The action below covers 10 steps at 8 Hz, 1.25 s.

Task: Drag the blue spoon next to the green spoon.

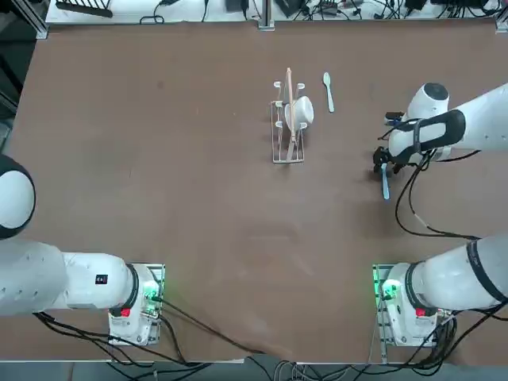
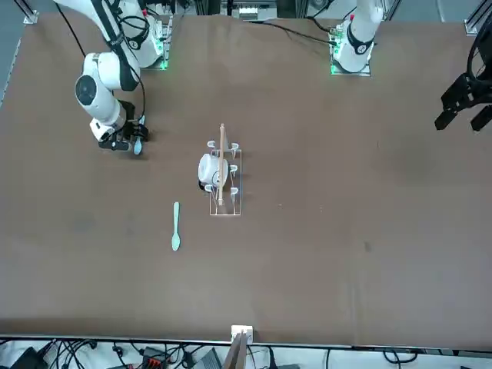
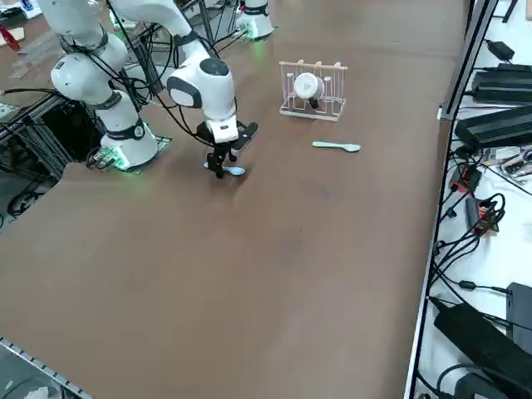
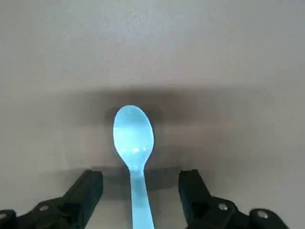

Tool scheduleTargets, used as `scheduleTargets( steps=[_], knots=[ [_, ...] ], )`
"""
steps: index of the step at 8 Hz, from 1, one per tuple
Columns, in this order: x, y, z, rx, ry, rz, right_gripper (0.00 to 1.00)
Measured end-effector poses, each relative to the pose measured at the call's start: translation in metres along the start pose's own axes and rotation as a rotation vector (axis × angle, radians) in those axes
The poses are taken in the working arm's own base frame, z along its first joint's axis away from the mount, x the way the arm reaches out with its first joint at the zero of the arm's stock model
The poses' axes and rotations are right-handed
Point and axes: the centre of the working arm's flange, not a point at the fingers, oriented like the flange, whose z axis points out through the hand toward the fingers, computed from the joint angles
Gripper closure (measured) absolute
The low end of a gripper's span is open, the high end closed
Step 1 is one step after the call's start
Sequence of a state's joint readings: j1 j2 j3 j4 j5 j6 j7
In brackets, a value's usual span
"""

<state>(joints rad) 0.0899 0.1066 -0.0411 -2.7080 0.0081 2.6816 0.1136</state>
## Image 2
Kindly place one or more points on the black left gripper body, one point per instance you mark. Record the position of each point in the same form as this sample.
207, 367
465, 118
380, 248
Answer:
467, 92

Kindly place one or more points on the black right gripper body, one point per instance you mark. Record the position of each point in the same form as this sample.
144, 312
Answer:
126, 113

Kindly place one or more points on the blue plastic spoon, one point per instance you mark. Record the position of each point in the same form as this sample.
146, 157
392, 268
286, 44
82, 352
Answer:
137, 148

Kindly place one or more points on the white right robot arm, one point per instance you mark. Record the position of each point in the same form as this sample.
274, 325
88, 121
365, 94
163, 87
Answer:
100, 96

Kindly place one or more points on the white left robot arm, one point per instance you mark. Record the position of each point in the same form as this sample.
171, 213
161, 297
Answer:
355, 50

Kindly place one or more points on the green plastic spoon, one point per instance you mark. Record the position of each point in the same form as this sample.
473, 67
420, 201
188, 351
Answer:
176, 242

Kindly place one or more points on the white cup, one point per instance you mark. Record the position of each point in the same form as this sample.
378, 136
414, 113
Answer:
207, 169

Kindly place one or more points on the wooden rod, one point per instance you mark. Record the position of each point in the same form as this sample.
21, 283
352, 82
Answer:
221, 150

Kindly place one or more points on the clear acrylic cup rack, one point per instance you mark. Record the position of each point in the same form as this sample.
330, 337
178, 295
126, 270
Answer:
231, 209

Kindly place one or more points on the white circuit breaker unit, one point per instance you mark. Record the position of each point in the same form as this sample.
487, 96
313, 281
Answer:
248, 12

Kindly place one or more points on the small white box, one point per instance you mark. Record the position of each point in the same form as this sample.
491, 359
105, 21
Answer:
246, 331

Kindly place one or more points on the black red power device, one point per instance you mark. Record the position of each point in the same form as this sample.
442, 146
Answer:
154, 358

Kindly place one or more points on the grey power adapter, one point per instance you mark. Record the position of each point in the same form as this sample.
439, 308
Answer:
209, 360

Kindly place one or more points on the wooden plank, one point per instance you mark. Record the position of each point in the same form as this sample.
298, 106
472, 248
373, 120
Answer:
236, 357

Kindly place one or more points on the black power adapter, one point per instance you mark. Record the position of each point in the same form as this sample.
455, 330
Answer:
27, 359

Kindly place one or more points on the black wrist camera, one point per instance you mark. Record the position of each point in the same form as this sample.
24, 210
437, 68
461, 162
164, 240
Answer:
113, 146

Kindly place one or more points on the aluminium frame profile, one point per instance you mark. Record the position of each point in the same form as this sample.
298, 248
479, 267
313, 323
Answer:
476, 21

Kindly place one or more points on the aluminium corner bracket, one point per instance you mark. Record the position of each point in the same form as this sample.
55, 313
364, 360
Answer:
30, 17

